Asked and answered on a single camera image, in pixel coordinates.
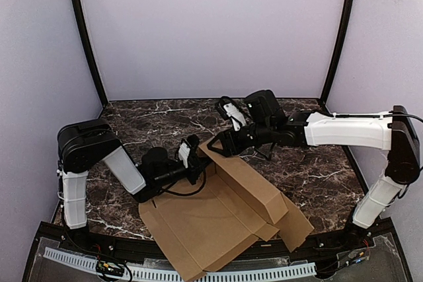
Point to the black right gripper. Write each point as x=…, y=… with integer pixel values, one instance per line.
x=233, y=138

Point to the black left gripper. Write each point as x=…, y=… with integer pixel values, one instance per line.
x=193, y=168

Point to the brown cardboard box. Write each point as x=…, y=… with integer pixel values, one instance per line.
x=237, y=207

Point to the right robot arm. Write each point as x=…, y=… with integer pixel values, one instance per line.
x=391, y=132

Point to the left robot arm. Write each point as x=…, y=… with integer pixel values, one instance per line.
x=85, y=147

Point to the small green circuit board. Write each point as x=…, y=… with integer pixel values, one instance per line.
x=109, y=268

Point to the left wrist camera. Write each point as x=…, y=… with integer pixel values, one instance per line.
x=185, y=154

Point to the white slotted cable duct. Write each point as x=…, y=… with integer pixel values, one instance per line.
x=138, y=273

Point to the black front rail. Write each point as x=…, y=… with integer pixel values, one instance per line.
x=324, y=248

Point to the right black frame post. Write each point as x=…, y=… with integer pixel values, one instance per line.
x=337, y=51

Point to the black frame post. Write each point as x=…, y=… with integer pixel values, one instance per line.
x=337, y=51
x=88, y=51

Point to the left black frame post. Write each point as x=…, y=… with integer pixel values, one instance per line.
x=88, y=51

